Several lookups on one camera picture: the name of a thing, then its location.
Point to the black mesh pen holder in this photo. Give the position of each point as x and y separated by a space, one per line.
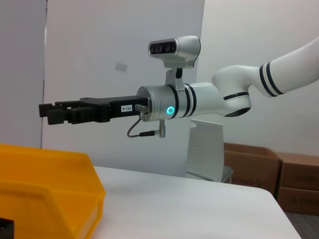
6 227

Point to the white chair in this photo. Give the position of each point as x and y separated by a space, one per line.
207 149

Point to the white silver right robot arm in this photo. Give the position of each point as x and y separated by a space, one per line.
204 99

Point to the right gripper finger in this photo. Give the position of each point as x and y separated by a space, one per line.
43 110

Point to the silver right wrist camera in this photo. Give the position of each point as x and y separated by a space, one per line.
179 49

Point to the yellow plastic bin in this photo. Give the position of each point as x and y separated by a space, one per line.
37 179

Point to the large brown cardboard box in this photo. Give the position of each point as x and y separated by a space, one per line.
251 171

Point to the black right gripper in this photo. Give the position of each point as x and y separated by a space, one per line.
124 107

